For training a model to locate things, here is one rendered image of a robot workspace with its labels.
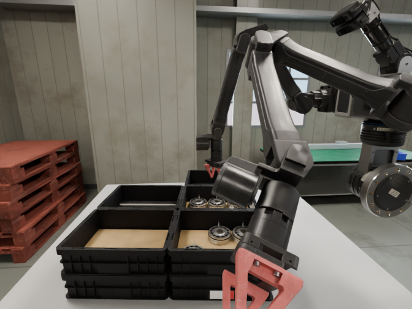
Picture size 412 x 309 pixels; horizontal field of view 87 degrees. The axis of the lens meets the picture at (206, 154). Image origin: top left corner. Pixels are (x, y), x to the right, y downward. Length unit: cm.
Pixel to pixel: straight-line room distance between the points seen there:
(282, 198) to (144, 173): 263
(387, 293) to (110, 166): 268
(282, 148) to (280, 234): 14
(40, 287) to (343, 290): 123
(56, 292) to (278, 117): 106
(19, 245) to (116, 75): 189
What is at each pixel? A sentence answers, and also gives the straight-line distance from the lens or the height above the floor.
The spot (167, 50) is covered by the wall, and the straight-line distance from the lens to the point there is 274.
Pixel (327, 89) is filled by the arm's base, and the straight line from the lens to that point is 117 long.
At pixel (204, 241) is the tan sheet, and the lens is 105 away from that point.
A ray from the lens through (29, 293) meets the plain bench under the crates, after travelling 123.
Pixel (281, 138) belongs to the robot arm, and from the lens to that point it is 40.
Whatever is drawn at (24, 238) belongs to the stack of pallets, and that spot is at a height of 23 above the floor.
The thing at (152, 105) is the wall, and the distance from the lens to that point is 271.
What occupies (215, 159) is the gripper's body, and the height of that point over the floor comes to 117.
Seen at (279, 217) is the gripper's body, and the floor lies 130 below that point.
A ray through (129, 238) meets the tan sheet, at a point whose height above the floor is 83.
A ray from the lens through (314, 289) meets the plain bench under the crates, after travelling 113.
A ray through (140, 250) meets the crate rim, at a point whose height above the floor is 93.
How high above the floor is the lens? 145
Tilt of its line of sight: 14 degrees down
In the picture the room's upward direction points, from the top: straight up
